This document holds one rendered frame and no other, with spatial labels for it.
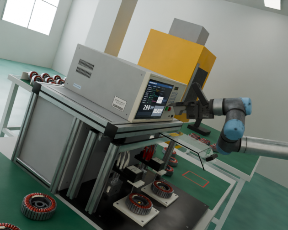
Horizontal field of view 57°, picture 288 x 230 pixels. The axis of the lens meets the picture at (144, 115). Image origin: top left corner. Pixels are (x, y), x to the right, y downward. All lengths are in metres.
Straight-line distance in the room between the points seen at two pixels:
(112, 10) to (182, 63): 1.57
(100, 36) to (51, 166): 4.16
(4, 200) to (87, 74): 0.57
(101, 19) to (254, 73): 3.47
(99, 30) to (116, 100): 4.15
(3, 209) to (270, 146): 1.03
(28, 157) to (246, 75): 5.63
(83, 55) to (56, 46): 8.00
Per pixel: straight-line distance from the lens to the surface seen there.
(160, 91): 1.13
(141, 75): 1.01
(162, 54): 4.95
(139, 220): 1.10
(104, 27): 5.11
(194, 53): 4.74
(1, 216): 0.98
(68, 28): 9.07
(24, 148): 1.24
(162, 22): 7.26
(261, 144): 1.21
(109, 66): 1.10
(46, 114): 1.13
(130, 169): 1.12
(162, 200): 1.31
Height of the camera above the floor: 1.35
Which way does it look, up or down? 11 degrees down
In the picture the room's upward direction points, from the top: 22 degrees clockwise
